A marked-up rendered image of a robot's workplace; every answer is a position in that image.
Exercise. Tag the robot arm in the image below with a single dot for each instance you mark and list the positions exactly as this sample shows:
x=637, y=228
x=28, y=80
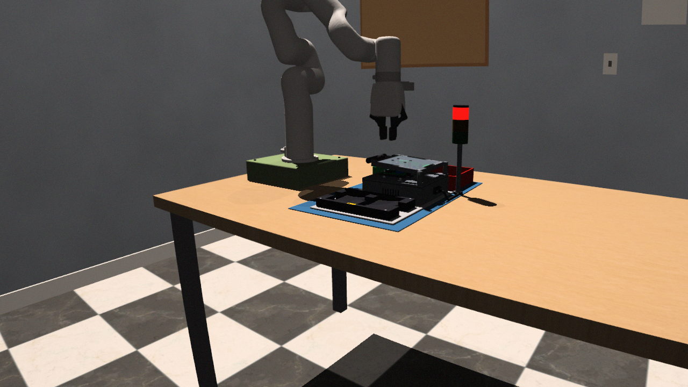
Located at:
x=307, y=77

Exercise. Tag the red bin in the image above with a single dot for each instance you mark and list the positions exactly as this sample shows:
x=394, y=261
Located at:
x=467, y=176

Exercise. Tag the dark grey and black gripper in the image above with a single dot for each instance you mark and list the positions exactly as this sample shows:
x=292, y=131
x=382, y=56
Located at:
x=387, y=100

